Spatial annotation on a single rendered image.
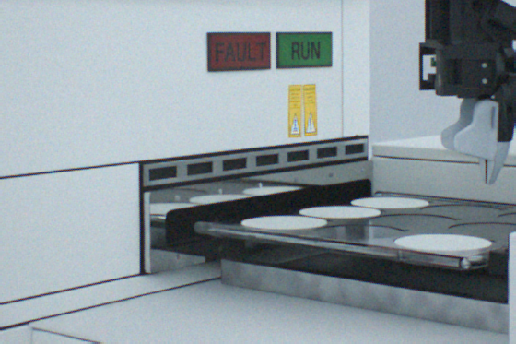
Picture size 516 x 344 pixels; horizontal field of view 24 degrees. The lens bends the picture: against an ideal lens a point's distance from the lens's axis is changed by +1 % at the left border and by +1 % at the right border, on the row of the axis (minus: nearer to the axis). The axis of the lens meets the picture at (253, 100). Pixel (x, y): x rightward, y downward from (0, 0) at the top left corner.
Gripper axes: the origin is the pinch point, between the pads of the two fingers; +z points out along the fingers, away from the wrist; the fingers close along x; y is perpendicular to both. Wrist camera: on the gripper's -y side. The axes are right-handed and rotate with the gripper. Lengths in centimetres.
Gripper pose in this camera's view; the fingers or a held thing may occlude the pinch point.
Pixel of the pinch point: (495, 172)
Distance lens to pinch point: 132.1
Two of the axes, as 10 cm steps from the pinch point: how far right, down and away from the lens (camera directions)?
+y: -9.8, 0.4, -2.2
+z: 0.2, 10.0, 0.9
